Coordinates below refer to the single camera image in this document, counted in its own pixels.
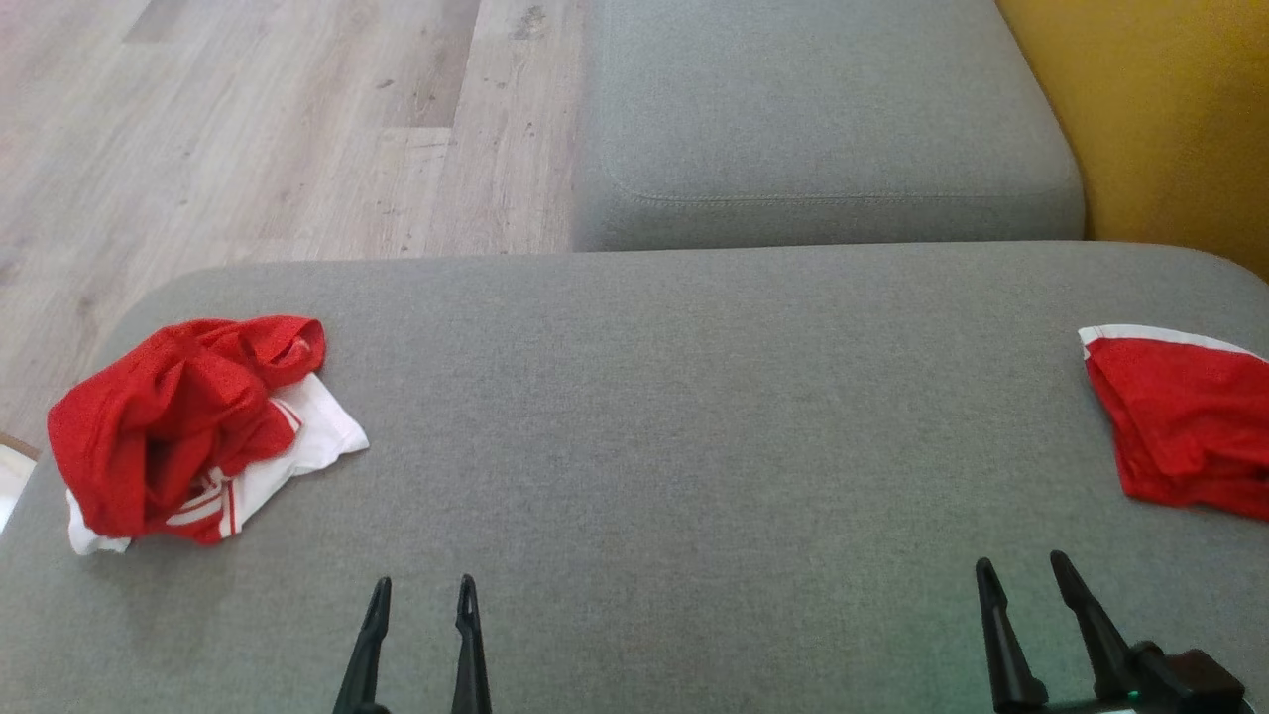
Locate red basketball jersey white sleeves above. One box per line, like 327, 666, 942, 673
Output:
47, 315, 370, 556

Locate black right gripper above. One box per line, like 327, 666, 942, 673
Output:
975, 550, 1250, 714

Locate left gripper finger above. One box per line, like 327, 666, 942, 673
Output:
332, 577, 393, 714
452, 574, 493, 714

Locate wide yellow sofa backrest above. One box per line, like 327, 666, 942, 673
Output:
996, 0, 1269, 284

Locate large grey sofa seat cushion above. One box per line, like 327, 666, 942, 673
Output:
0, 243, 1269, 714

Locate white brown-edged floor object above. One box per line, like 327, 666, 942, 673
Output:
0, 432, 43, 535

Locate red shorts white trim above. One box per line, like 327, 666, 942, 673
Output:
1078, 324, 1269, 522

